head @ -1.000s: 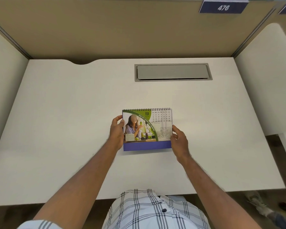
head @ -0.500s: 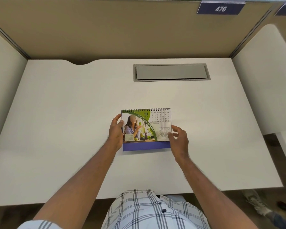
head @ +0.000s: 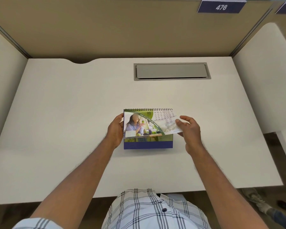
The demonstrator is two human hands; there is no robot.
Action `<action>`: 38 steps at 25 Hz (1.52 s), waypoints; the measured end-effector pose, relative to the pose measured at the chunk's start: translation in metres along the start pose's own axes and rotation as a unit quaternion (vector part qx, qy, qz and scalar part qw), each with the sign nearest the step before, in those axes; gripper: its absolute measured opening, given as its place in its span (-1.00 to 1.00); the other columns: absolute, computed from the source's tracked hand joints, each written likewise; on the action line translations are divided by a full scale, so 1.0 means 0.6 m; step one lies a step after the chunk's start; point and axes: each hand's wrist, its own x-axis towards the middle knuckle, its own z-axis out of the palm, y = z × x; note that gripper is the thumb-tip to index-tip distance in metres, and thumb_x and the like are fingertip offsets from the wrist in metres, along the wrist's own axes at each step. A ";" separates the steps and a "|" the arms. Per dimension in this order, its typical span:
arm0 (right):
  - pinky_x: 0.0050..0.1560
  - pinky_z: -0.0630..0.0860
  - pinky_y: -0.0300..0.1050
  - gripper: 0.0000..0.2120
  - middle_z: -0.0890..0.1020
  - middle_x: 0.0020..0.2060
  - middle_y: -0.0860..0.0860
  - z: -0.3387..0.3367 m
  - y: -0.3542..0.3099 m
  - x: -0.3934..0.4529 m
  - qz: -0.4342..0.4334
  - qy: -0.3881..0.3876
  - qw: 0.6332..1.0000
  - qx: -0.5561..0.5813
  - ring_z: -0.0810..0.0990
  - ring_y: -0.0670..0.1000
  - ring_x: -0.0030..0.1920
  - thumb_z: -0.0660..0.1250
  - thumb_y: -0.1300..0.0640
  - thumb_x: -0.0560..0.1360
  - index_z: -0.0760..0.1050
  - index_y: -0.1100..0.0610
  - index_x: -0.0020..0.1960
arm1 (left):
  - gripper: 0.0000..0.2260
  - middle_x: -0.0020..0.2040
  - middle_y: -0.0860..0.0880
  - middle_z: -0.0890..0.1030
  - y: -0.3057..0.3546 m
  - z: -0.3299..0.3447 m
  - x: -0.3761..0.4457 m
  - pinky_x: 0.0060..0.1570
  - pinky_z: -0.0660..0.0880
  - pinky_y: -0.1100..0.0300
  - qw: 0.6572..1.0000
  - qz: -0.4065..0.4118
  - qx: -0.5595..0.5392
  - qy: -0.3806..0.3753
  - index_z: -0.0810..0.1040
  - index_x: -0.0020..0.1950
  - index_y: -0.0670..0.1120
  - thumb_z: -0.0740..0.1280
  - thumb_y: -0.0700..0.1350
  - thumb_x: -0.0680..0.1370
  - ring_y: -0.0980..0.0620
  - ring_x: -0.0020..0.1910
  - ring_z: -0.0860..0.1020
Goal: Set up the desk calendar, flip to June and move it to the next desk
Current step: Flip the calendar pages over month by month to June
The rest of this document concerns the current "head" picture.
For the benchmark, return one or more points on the person's right hand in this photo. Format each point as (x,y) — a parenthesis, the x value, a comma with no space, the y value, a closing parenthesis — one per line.
(193,137)

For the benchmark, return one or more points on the person's left hand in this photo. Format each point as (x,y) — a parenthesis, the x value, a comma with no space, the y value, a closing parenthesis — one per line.
(114,132)

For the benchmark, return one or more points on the person's left thumb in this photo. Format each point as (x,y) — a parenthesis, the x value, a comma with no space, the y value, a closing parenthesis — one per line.
(121,119)

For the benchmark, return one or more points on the person's right thumb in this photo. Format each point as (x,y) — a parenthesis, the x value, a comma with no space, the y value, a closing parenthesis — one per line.
(181,123)

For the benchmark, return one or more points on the spiral desk calendar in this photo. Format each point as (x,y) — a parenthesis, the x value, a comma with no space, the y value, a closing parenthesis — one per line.
(147,140)

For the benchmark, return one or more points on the person's left forearm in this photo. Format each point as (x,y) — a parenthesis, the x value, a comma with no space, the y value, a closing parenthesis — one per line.
(78,178)

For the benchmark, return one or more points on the person's right forearm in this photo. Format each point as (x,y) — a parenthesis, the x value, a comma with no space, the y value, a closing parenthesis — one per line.
(221,188)

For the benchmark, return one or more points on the beige partition panel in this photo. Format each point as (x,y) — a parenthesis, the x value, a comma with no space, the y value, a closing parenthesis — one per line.
(124,26)

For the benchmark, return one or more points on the white plaid shirt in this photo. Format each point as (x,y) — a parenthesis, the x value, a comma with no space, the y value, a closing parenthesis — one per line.
(145,212)

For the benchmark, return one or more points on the white sneaker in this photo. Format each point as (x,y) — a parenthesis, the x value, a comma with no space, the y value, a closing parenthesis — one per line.
(257,200)

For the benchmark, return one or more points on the grey metal partition strip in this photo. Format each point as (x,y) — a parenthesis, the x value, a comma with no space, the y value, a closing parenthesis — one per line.
(10,38)
(251,32)

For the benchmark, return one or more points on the blue jeans leg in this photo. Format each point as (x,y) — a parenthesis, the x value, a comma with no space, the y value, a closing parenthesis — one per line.
(281,219)

